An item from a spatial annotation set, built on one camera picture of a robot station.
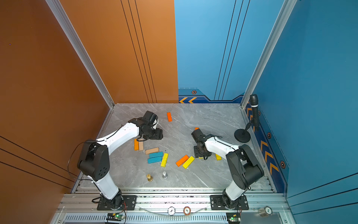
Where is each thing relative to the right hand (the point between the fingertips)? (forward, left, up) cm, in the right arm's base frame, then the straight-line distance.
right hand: (200, 154), depth 92 cm
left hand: (+9, +27, +9) cm, 30 cm away
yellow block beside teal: (-6, +23, +1) cm, 24 cm away
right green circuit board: (-34, -15, -2) cm, 37 cm away
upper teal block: (-1, +29, +2) cm, 29 cm away
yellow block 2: (-6, 0, +8) cm, 11 cm away
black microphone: (+18, -30, +31) cm, 47 cm away
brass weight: (-16, +30, +4) cm, 34 cm away
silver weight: (-15, +22, +3) cm, 26 cm away
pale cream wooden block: (+6, +40, +3) cm, 41 cm away
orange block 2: (+21, +1, 0) cm, 21 cm away
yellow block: (-6, +8, +1) cm, 10 cm away
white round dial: (-32, +17, 0) cm, 36 cm away
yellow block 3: (-3, -11, +1) cm, 12 cm away
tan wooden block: (+2, +33, +1) cm, 33 cm away
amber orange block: (+5, +43, +3) cm, 44 cm away
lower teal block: (-4, +30, +1) cm, 30 cm away
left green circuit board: (-34, +46, -1) cm, 57 cm away
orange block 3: (-5, +12, +1) cm, 13 cm away
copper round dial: (-31, +9, 0) cm, 33 cm away
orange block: (+32, +23, +1) cm, 39 cm away
